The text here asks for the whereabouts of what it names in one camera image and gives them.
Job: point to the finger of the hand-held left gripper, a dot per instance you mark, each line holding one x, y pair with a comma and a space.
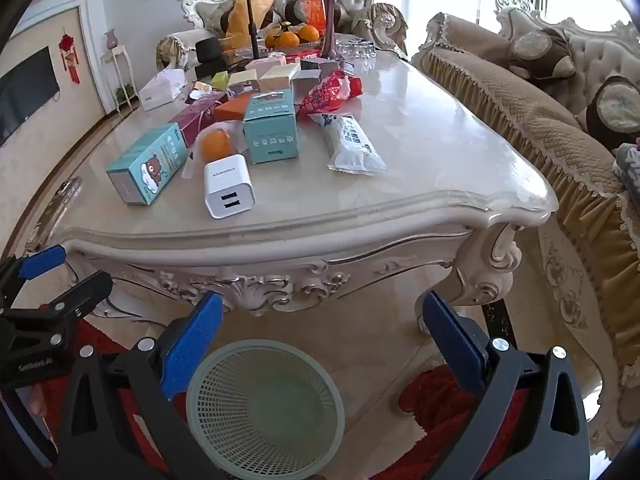
85, 291
45, 261

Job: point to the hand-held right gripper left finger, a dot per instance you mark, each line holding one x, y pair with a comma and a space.
195, 345

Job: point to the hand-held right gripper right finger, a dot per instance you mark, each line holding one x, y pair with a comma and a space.
455, 345

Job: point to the green mesh plastic basket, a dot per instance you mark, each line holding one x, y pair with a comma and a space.
265, 420

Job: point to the cream box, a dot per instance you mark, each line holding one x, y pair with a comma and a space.
277, 80

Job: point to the silver holographic box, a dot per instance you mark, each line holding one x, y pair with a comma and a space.
306, 85

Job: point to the teal box with bear print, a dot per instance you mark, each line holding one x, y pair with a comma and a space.
150, 165

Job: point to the small green plant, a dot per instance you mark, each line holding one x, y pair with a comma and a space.
125, 95

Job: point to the plastic-wrapped orange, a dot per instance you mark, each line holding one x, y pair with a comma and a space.
216, 146

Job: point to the white tissue box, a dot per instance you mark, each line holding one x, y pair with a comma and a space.
160, 91

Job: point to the maroon box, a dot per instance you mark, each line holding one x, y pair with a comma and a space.
195, 115

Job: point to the white side stand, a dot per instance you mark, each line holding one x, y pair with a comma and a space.
120, 52

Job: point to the white snack packet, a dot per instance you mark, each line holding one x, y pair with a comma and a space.
352, 142

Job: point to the plain teal box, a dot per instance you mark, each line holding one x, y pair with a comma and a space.
270, 130

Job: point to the beige fringed sofa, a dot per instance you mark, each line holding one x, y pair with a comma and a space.
525, 125

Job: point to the pink vase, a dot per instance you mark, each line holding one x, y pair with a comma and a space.
111, 39

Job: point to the orange box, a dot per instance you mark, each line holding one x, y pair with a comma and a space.
232, 108

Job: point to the yellow-green packet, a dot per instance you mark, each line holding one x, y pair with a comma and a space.
220, 81

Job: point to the grey cloth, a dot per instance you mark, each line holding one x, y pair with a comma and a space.
630, 165

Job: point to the beige box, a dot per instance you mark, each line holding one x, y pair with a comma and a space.
242, 80

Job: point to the black box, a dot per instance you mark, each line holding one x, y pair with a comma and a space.
210, 52

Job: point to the red snack packet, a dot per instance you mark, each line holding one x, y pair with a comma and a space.
325, 97

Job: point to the brown round-pattern cushion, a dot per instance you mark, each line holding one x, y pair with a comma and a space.
612, 110
542, 52

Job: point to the pink box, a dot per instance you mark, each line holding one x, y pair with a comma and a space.
265, 66

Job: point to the grey box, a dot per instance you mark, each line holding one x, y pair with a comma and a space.
325, 66

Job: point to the cluster of clear glass cups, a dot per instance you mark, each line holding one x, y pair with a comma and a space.
357, 51

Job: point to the orange fruit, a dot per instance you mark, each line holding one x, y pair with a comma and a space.
289, 40
308, 33
272, 41

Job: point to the glass fruit plate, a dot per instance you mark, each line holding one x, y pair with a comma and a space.
300, 50

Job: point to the orange paper bag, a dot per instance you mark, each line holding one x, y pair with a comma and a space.
245, 15

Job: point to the black tripod stand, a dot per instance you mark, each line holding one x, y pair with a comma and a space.
251, 20

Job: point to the purple glass vase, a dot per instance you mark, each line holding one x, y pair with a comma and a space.
331, 35

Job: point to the red printed bag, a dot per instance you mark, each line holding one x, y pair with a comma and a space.
314, 12

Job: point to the white USB wall charger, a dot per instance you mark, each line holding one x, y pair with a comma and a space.
227, 185

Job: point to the wall television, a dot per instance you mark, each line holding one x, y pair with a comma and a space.
25, 95

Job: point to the red knot wall decoration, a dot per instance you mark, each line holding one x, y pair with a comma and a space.
69, 45

